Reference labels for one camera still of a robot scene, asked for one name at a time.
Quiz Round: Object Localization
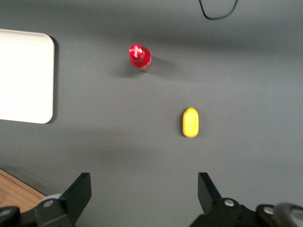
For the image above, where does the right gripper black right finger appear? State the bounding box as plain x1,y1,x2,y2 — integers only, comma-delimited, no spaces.
189,172,258,227

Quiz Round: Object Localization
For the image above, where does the cream rectangular tray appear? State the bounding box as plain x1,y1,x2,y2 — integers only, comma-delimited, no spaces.
0,28,55,124

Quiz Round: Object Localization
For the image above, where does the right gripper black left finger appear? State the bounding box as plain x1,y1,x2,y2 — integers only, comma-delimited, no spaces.
34,172,92,227

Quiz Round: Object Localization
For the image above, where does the thin black looped cable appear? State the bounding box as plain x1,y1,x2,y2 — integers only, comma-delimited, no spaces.
198,0,239,20

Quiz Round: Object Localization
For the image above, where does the wooden drawer cabinet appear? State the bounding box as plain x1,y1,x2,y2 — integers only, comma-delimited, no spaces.
0,168,46,213

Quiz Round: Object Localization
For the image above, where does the yellow toy lemon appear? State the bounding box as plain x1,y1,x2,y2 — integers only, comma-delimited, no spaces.
182,106,200,138

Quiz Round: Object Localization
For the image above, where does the red coke bottle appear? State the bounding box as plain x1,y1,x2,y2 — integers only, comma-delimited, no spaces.
128,43,152,72

